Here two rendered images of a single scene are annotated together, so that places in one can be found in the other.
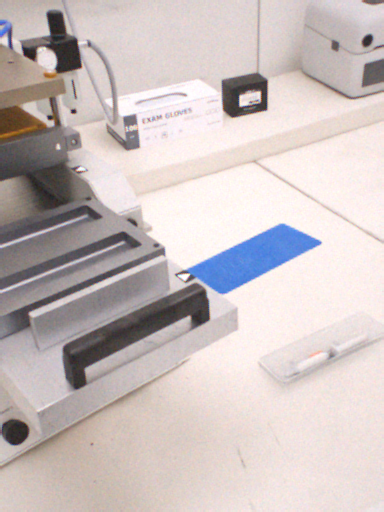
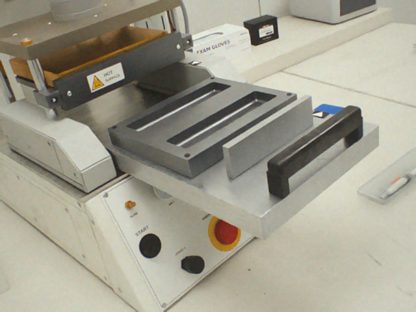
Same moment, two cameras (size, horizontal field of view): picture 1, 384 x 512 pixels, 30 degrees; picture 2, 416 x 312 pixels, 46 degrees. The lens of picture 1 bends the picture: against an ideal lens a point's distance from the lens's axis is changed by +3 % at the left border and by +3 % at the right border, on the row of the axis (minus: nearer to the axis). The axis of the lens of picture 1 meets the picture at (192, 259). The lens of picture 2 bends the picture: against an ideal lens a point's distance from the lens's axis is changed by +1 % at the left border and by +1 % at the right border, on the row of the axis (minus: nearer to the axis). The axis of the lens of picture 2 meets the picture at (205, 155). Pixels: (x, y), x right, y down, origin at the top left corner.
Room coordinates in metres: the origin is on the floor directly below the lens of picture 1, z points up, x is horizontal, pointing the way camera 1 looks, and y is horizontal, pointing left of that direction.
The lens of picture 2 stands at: (0.08, 0.21, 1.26)
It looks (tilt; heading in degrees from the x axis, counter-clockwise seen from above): 29 degrees down; 356
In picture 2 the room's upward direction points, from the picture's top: 11 degrees counter-clockwise
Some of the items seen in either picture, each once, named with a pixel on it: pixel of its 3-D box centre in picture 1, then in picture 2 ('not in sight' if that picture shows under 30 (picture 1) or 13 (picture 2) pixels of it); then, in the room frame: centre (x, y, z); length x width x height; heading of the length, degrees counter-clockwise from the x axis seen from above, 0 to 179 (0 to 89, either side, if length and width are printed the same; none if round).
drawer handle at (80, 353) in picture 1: (140, 330); (318, 147); (0.52, 0.05, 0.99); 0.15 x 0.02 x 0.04; 124
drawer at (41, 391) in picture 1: (72, 285); (229, 134); (0.64, 0.13, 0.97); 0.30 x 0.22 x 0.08; 34
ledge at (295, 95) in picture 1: (249, 120); (266, 47); (1.56, -0.15, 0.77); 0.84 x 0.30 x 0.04; 116
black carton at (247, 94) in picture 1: (244, 95); (260, 30); (1.57, -0.15, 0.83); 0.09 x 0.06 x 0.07; 108
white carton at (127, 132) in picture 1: (163, 113); (207, 48); (1.49, 0.04, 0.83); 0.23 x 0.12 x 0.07; 114
